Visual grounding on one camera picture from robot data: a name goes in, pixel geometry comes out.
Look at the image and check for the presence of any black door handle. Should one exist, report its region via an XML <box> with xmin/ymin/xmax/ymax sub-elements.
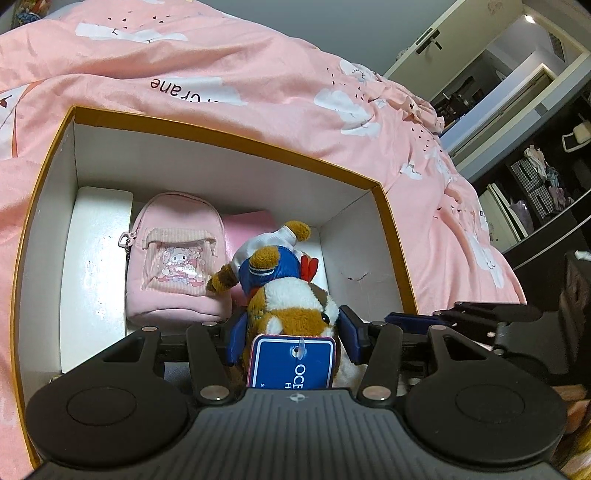
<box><xmin>416</xmin><ymin>28</ymin><xmax>443</xmax><ymax>55</ymax></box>

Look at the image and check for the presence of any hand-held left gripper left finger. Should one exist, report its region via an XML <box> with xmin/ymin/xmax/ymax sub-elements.
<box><xmin>102</xmin><ymin>313</ymin><xmax>247</xmax><ymax>406</ymax></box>

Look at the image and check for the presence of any cream cabinet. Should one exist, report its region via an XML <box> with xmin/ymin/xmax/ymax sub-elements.
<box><xmin>477</xmin><ymin>182</ymin><xmax>531</xmax><ymax>254</ymax></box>

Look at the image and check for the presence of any pink mini backpack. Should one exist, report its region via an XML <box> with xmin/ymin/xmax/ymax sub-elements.
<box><xmin>124</xmin><ymin>191</ymin><xmax>234</xmax><ymax>324</ymax></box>

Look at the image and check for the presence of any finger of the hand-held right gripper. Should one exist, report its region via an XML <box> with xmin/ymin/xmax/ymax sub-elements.
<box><xmin>434</xmin><ymin>301</ymin><xmax>543</xmax><ymax>326</ymax></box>
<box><xmin>385</xmin><ymin>312</ymin><xmax>504</xmax><ymax>354</ymax></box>

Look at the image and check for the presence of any brown white plush dog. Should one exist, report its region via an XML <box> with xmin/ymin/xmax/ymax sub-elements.
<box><xmin>205</xmin><ymin>220</ymin><xmax>365</xmax><ymax>393</ymax></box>

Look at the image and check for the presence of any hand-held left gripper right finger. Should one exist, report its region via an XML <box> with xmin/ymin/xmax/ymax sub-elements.
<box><xmin>338</xmin><ymin>305</ymin><xmax>490</xmax><ymax>403</ymax></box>

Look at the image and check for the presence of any pink flat pouch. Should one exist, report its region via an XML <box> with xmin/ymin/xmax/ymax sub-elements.
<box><xmin>224</xmin><ymin>210</ymin><xmax>278</xmax><ymax>260</ymax></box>

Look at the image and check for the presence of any pile of clothes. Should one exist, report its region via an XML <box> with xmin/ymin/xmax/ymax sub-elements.
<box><xmin>524</xmin><ymin>144</ymin><xmax>575</xmax><ymax>210</ymax></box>

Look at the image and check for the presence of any orange-rimmed cardboard box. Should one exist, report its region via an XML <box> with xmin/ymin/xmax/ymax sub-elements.
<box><xmin>10</xmin><ymin>105</ymin><xmax>419</xmax><ymax>464</ymax></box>

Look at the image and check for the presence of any long white box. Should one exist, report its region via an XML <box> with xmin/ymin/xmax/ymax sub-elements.
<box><xmin>59</xmin><ymin>185</ymin><xmax>134</xmax><ymax>374</ymax></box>

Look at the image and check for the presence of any checkered storage bin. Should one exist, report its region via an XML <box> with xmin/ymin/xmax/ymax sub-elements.
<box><xmin>512</xmin><ymin>157</ymin><xmax>548</xmax><ymax>188</ymax></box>
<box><xmin>526</xmin><ymin>184</ymin><xmax>557</xmax><ymax>217</ymax></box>

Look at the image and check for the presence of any pink printed bedsheet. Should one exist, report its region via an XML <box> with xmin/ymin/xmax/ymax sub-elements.
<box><xmin>0</xmin><ymin>0</ymin><xmax>527</xmax><ymax>435</ymax></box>

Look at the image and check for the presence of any black open wardrobe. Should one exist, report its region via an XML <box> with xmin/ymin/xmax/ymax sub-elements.
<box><xmin>480</xmin><ymin>88</ymin><xmax>591</xmax><ymax>315</ymax></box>

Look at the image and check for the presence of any cream door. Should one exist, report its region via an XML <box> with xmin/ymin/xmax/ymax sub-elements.
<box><xmin>383</xmin><ymin>0</ymin><xmax>525</xmax><ymax>100</ymax></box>

